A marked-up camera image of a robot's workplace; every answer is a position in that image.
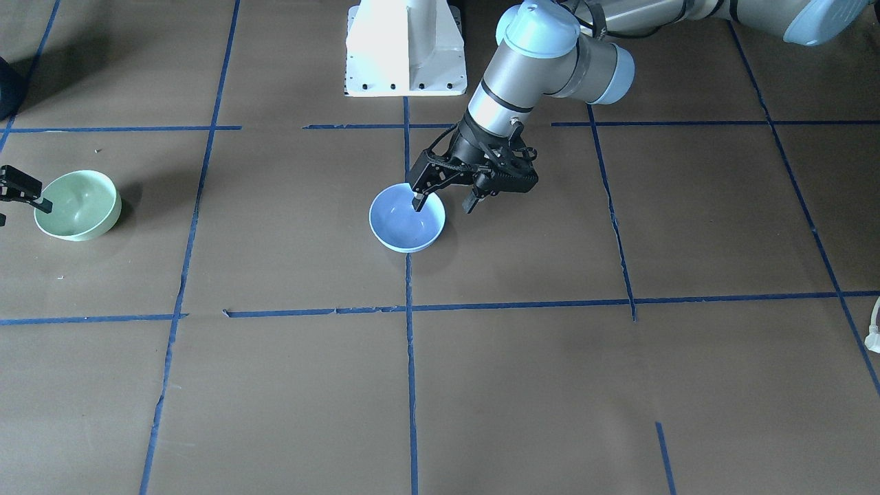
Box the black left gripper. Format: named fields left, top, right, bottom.
left=406, top=113, right=524, bottom=214

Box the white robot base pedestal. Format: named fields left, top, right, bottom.
left=344, top=1, right=468, bottom=98

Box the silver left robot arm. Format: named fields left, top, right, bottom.
left=406, top=1, right=868, bottom=212

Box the blue bowl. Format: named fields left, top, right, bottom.
left=368, top=183, right=446, bottom=254

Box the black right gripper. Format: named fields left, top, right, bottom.
left=1, top=165, right=53, bottom=214

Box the green bowl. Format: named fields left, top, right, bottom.
left=34, top=170, right=122, bottom=242

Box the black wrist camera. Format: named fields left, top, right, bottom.
left=475, top=144, right=540, bottom=195

